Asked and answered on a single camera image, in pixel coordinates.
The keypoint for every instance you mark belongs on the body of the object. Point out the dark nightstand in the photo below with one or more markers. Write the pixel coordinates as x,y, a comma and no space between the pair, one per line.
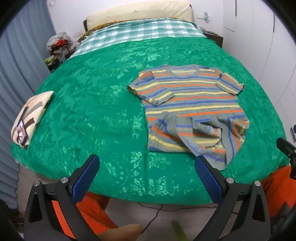
215,37

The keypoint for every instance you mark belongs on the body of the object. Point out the green checked bed sheet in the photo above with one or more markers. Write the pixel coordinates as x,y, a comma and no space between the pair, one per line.
138,32

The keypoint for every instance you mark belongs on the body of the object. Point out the beige cushion with brown stripes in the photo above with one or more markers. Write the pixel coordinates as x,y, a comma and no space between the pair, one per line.
34,104

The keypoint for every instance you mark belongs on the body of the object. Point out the tan rounded object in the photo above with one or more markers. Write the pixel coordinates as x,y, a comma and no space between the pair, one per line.
124,231

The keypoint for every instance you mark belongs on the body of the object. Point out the pile of clothes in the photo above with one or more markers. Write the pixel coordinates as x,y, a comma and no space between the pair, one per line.
57,44

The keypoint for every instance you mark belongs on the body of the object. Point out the grey-blue curtain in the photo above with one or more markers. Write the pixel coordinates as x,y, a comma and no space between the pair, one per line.
18,58

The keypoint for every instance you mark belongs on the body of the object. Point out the smartphone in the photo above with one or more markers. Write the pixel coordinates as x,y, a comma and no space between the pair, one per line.
22,132

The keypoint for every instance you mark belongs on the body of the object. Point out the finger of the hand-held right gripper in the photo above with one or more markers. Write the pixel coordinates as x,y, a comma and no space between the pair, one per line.
285,145

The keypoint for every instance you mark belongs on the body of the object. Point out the striped knit sweater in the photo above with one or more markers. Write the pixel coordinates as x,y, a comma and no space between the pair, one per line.
196,97

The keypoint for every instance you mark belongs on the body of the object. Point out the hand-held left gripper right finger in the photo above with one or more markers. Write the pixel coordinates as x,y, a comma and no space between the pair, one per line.
208,180

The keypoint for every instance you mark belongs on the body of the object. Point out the white wardrobe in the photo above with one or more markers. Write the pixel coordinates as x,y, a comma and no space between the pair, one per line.
254,46

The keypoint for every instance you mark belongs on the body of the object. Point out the cream pillow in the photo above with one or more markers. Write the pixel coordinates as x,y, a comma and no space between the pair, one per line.
138,12

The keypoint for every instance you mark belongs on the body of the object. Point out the green floral blanket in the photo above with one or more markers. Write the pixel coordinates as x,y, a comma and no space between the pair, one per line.
92,104

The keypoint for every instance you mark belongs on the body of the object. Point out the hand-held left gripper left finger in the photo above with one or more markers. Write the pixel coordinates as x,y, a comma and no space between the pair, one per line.
85,179

